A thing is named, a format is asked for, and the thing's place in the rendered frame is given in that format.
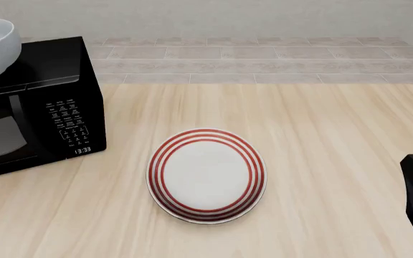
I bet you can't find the white bowl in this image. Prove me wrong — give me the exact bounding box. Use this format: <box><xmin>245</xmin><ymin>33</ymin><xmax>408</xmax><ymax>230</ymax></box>
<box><xmin>0</xmin><ymin>17</ymin><xmax>23</xmax><ymax>83</ymax></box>

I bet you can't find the white plate with red rings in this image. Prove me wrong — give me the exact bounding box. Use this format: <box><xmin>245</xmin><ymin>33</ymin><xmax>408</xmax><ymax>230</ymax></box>
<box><xmin>146</xmin><ymin>127</ymin><xmax>268</xmax><ymax>225</ymax></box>

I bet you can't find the black microwave oven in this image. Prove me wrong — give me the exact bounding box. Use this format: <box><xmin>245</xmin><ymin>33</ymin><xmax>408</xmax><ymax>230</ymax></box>
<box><xmin>0</xmin><ymin>36</ymin><xmax>108</xmax><ymax>181</ymax></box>

